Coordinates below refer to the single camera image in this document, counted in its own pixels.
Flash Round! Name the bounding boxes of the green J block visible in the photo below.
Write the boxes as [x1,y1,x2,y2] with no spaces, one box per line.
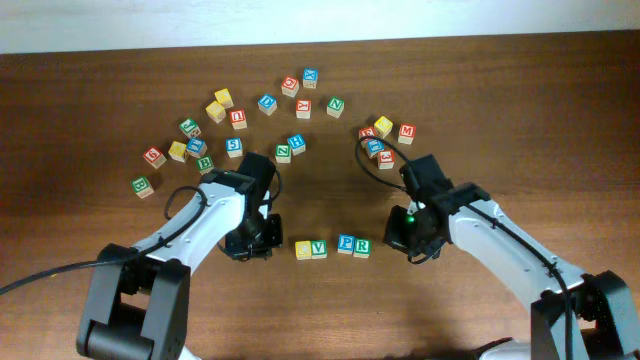
[179,118,201,139]

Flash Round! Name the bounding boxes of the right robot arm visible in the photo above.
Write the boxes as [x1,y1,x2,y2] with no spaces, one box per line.
[384,155,639,360]

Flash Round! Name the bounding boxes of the yellow block near E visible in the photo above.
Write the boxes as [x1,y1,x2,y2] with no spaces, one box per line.
[373,116,394,139]

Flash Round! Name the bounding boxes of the blue L block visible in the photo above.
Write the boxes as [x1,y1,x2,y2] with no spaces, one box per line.
[186,138,207,158]

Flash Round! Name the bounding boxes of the green N block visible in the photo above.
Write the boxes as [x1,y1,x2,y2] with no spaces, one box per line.
[327,96,345,118]

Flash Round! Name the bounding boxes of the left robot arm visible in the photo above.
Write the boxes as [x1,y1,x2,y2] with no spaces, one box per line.
[76,153,283,360]

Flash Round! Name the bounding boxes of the blue D block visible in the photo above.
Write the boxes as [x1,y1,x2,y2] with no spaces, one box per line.
[258,94,277,116]

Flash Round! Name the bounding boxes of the green B block left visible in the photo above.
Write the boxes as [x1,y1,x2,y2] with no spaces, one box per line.
[131,176,154,199]

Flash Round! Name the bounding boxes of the blue 5 block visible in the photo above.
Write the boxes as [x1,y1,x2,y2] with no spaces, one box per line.
[225,138,243,158]

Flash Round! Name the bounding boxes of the yellow block lower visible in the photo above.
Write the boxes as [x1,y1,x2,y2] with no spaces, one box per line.
[205,101,226,124]

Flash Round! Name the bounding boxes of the red Y block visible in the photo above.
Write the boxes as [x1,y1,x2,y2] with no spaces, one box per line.
[295,99,312,119]

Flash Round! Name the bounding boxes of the yellow C block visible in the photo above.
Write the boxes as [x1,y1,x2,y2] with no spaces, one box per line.
[295,240,312,260]

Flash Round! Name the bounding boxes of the red E block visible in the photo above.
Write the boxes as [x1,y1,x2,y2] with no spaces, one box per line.
[358,126,376,147]

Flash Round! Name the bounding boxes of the red M block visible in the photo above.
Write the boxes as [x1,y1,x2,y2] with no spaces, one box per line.
[398,124,416,145]

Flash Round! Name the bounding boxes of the blue P block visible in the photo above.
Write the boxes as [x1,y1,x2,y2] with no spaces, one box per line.
[337,234,356,255]

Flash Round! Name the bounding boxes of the green B block centre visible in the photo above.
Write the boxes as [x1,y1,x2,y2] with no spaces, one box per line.
[196,156,215,175]

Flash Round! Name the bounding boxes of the blue T block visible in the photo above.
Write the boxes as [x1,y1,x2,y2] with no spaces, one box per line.
[365,139,384,159]

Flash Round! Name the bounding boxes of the green V block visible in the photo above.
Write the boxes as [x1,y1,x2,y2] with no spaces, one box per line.
[311,240,327,259]

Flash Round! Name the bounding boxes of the green Z block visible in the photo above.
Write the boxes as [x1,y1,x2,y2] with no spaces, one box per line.
[275,144,292,164]

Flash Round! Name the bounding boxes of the red 3 block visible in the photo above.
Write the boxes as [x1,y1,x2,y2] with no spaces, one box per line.
[377,150,395,170]

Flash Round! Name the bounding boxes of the yellow block upper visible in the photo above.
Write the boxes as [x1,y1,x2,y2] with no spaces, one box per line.
[214,88,234,109]

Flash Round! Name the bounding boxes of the left black cable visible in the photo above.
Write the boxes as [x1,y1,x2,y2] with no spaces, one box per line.
[0,167,284,296]

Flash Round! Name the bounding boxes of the red 6 block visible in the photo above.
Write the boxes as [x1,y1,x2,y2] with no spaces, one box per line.
[143,146,166,169]

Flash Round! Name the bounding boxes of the green b block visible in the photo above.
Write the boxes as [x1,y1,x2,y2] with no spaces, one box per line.
[131,176,154,199]
[196,156,215,175]

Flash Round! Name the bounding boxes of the red U block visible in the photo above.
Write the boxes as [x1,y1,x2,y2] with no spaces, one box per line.
[230,109,248,130]

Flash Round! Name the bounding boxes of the blue X block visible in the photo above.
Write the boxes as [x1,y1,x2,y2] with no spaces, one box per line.
[302,68,319,89]

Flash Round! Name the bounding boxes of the yellow block left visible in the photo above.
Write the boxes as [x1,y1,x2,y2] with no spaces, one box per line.
[168,141,189,163]

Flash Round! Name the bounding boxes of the red Q block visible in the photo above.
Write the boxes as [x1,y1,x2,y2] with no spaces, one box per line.
[281,76,300,98]

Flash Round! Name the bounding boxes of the blue H block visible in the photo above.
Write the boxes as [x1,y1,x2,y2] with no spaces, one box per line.
[287,134,306,156]

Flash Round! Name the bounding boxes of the green R block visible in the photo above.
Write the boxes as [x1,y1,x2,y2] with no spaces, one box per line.
[353,238,371,258]

